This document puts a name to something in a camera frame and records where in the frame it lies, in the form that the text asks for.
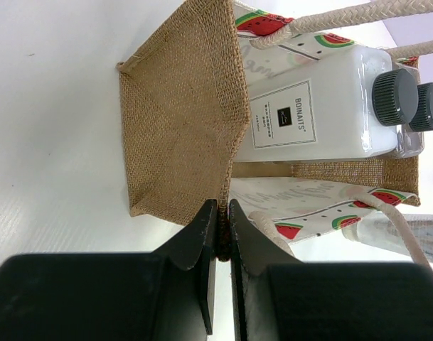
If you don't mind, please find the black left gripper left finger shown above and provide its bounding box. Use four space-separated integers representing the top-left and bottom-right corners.
0 200 216 340

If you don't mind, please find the white lotion bottle black cap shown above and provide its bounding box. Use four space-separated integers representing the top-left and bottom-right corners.
235 47 419 162

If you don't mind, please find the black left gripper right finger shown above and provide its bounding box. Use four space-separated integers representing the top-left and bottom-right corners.
229 200 433 340

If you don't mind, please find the white sachet packet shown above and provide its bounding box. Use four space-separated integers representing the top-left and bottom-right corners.
342 212 433 263

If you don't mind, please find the clear bottle black cap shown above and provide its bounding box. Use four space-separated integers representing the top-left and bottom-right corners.
389 63 433 159

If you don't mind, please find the burlap watermelon canvas bag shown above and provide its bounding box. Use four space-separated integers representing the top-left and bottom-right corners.
117 1 433 265

